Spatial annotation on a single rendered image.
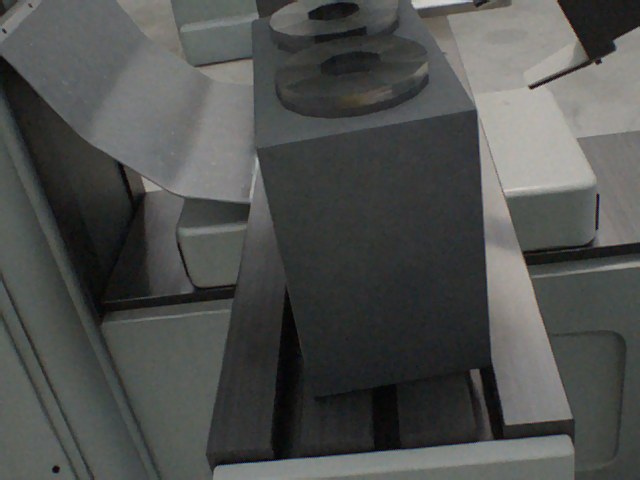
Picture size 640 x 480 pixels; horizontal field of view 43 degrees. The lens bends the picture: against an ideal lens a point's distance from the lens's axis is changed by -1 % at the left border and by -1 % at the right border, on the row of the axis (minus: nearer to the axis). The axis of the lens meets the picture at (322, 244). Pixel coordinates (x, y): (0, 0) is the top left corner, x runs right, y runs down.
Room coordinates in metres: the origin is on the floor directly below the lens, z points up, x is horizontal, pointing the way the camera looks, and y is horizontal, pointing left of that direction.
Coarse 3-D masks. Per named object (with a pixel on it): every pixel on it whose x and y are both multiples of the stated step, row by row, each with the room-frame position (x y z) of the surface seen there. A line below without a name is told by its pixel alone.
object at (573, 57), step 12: (564, 48) 0.71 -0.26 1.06; (576, 48) 0.70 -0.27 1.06; (552, 60) 0.70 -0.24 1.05; (564, 60) 0.69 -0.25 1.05; (576, 60) 0.68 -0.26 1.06; (588, 60) 0.68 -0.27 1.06; (528, 72) 0.71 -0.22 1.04; (540, 72) 0.70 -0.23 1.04; (552, 72) 0.69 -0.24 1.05; (564, 72) 0.68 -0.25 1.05; (528, 84) 0.69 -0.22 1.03; (540, 84) 0.69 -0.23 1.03
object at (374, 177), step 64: (320, 0) 0.58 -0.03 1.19; (384, 0) 0.55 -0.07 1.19; (256, 64) 0.51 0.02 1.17; (320, 64) 0.45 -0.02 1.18; (384, 64) 0.43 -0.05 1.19; (448, 64) 0.45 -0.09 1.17; (256, 128) 0.41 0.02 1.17; (320, 128) 0.39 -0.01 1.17; (384, 128) 0.39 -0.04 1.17; (448, 128) 0.38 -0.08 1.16; (320, 192) 0.39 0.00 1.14; (384, 192) 0.39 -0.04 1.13; (448, 192) 0.38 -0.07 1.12; (320, 256) 0.39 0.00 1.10; (384, 256) 0.39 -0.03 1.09; (448, 256) 0.38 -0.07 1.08; (320, 320) 0.39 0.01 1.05; (384, 320) 0.39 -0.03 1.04; (448, 320) 0.38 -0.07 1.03; (320, 384) 0.39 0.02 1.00; (384, 384) 0.39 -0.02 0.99
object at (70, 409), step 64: (0, 0) 0.87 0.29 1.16; (0, 64) 0.82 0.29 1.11; (0, 128) 0.81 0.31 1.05; (64, 128) 0.93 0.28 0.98; (0, 192) 0.79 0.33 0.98; (64, 192) 0.85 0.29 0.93; (128, 192) 1.06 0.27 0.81; (0, 256) 0.78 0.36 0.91; (64, 256) 0.81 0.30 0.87; (0, 320) 0.77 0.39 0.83; (64, 320) 0.79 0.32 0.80; (0, 384) 0.77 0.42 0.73; (64, 384) 0.78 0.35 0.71; (0, 448) 0.78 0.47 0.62; (64, 448) 0.77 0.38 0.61; (128, 448) 0.79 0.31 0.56
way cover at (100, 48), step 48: (48, 0) 0.97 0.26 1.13; (96, 0) 1.07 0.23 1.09; (0, 48) 0.81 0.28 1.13; (48, 48) 0.89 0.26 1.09; (96, 48) 0.98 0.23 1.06; (144, 48) 1.08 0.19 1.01; (48, 96) 0.81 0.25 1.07; (96, 96) 0.89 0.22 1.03; (144, 96) 0.96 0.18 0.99; (192, 96) 1.03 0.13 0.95; (240, 96) 1.06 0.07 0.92; (96, 144) 0.81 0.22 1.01; (144, 144) 0.86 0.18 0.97; (192, 144) 0.91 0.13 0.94; (240, 144) 0.92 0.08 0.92; (192, 192) 0.80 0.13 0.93; (240, 192) 0.80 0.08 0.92
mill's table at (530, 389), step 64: (256, 192) 0.67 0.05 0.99; (256, 256) 0.57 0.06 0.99; (512, 256) 0.50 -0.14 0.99; (256, 320) 0.48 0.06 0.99; (512, 320) 0.43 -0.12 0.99; (256, 384) 0.41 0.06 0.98; (448, 384) 0.38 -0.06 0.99; (512, 384) 0.37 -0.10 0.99; (256, 448) 0.35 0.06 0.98; (320, 448) 0.35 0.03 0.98; (384, 448) 0.36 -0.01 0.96; (448, 448) 0.33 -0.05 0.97; (512, 448) 0.33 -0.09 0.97
